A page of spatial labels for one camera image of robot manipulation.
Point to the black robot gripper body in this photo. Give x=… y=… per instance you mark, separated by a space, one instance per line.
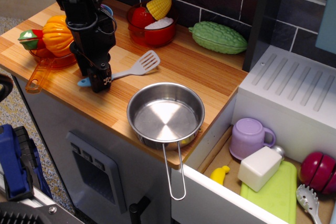
x=92 y=29

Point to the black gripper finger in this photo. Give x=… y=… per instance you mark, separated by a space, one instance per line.
x=83 y=63
x=100 y=79

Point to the white spatula with blue handle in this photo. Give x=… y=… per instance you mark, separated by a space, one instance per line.
x=146 y=63

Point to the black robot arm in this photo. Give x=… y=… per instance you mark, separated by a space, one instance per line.
x=92 y=27

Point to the stainless steel pan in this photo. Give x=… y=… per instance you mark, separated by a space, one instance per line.
x=166 y=116

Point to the light blue bowl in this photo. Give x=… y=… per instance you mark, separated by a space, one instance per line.
x=107 y=8

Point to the orange toy pumpkin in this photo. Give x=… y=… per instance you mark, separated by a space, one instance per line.
x=56 y=36

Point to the orange transparent measuring cup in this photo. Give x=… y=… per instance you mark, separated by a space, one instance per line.
x=46 y=62

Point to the red toy tomato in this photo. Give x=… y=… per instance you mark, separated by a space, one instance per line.
x=141 y=17

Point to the red transparent bowl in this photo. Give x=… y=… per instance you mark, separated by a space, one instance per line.
x=154 y=37

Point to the red green toy strawberry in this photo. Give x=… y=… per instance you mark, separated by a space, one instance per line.
x=32 y=39

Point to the yellow toy corn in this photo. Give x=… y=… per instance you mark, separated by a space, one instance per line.
x=159 y=8

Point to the white toy rice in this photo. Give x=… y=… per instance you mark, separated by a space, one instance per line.
x=159 y=24

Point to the grey toy oven door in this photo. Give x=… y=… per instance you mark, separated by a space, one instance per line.
x=101 y=186

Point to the green toy bitter gourd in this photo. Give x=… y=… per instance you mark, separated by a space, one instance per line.
x=218 y=38

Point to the blue black clamp device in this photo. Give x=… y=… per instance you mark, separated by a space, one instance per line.
x=21 y=164

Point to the yellow toy banana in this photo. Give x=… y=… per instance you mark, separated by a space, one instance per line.
x=218 y=175

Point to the purple plastic mug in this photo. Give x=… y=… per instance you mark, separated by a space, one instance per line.
x=248 y=136

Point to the white salt shaker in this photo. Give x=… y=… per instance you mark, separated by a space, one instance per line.
x=256 y=169

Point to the light green cutting board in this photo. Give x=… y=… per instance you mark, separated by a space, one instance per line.
x=278 y=195

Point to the magenta toy cabbage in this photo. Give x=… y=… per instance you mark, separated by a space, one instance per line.
x=318 y=172

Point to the grey pasta spoon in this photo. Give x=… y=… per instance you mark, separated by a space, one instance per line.
x=308 y=200

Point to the black oven handle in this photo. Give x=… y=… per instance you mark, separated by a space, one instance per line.
x=137 y=209

